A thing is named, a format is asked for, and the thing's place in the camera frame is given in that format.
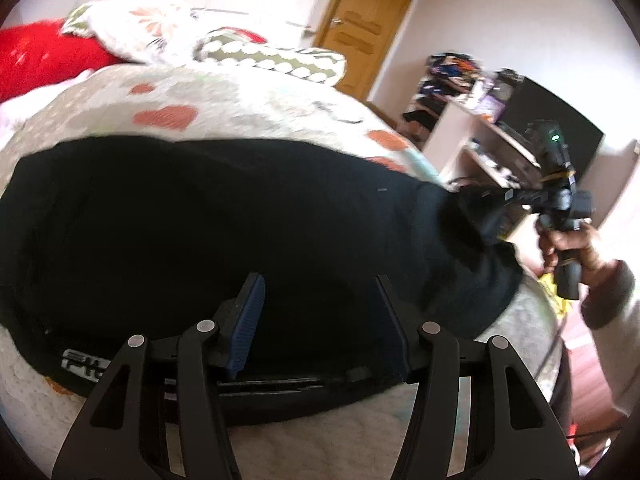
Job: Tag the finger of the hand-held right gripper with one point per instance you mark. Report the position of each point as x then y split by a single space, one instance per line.
517 195

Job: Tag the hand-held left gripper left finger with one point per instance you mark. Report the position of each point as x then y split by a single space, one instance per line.
245 327

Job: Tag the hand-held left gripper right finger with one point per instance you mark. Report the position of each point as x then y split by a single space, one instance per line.
396 332

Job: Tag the black pants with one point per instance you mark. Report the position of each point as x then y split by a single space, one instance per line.
200 230

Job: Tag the person's right forearm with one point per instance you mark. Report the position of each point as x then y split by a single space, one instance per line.
607 292

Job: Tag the person's right hand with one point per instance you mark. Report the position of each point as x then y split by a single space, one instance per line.
575 250

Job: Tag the black television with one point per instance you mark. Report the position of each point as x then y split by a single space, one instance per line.
550 105

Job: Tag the light wooden shelf unit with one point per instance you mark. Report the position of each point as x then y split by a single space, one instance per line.
465 135

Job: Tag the pile of clothes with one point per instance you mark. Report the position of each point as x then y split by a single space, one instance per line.
450 80

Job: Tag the white heart-print bed blanket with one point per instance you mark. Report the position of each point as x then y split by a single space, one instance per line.
240 105

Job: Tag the wooden door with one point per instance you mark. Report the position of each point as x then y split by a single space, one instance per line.
370 20

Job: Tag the green dotted pillow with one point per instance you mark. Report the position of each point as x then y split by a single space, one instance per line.
270 57

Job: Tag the small red cushion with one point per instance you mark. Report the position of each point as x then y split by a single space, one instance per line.
252 36

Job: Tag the white floral pillow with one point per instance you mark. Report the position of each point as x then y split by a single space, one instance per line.
135 25

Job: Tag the red pillow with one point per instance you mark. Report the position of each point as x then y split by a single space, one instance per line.
40 60

